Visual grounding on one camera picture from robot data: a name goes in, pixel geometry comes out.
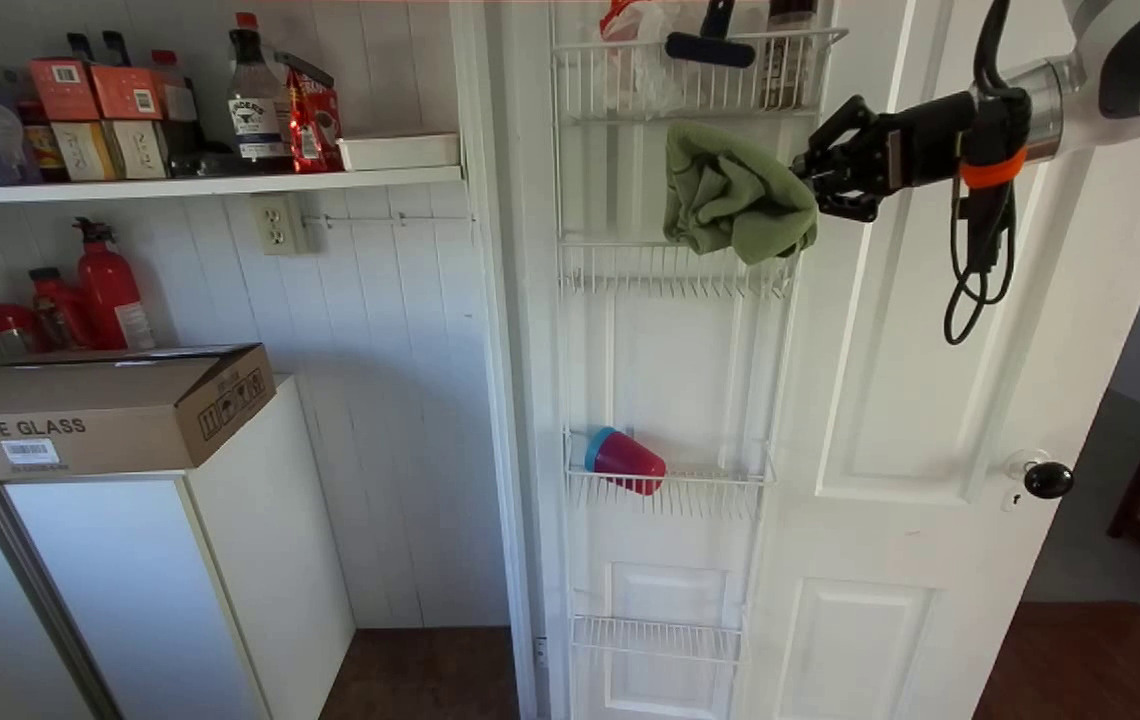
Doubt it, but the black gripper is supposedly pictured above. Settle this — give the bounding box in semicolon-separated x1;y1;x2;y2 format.
787;89;988;227

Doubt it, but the green towel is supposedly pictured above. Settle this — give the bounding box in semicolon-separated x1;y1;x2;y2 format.
660;125;825;270

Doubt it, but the red and white package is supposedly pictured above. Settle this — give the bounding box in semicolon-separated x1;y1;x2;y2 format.
597;0;645;45

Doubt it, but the pink plastic cup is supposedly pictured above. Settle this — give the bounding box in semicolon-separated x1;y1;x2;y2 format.
589;423;674;502

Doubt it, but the black door knob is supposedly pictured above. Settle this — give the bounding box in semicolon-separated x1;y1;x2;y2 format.
1020;456;1079;506

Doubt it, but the blue plastic cup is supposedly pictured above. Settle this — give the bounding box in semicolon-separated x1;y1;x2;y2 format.
564;423;611;477

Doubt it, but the white panel door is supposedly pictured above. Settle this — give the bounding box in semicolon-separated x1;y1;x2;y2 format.
491;0;1140;720

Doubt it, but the flat white box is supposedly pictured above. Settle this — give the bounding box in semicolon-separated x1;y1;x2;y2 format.
336;128;465;175

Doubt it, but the red snack bag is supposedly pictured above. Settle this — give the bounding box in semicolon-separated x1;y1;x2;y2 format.
279;53;350;175

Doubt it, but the red capped labelled bottle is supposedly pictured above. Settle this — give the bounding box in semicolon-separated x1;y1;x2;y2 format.
221;9;298;174

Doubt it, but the dark sauce bottle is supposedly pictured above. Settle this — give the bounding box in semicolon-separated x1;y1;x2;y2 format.
147;48;211;182

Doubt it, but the orange and beige box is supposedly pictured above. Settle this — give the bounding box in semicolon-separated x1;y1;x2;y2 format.
89;58;174;186
25;53;120;186

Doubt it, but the red spray bottle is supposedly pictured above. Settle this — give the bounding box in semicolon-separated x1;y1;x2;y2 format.
70;217;159;355

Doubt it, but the white cabinet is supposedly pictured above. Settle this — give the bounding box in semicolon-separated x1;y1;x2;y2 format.
0;376;360;720

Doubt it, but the small red canister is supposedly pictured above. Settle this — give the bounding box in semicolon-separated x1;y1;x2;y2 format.
30;264;93;355

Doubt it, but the cardboard wine glass box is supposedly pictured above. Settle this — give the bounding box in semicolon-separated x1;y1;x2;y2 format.
0;339;279;489

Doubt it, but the grey bag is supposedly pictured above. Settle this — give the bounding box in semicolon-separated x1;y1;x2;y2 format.
0;65;39;189

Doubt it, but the orange strap on wrist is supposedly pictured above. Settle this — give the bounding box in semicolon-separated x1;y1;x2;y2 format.
957;144;1033;197

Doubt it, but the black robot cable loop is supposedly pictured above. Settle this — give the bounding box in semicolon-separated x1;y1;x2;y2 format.
939;0;1027;349

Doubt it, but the white wire rack basket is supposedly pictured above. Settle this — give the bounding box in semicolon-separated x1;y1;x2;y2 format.
564;614;747;668
557;233;801;301
561;461;772;528
548;25;853;128

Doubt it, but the white wall outlet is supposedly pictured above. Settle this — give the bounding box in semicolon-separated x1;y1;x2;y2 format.
253;192;313;260

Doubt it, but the white wall shelf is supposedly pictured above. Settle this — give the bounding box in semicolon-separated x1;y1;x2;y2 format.
0;159;470;213

